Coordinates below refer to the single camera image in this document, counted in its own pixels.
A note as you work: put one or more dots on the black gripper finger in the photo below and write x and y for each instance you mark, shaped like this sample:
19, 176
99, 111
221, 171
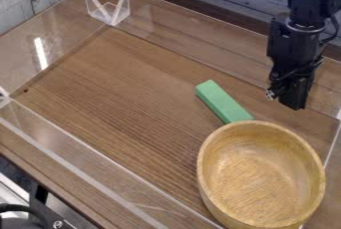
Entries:
296, 92

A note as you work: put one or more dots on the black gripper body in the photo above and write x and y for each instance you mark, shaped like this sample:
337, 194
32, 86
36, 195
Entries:
294, 53

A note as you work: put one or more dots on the green rectangular block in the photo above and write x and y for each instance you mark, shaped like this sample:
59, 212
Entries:
221, 103

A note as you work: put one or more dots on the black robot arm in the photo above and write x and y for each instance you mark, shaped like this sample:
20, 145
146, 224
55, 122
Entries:
313, 16

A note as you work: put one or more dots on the brown wooden bowl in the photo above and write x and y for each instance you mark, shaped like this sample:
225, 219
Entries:
261, 178

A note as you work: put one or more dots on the clear acrylic corner bracket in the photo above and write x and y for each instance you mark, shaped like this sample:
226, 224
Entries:
108, 12

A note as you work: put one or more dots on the clear acrylic tray wall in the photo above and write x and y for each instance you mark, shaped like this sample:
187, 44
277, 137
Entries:
114, 197

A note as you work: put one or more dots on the black metal table bracket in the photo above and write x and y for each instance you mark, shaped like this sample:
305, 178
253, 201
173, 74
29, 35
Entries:
52, 220

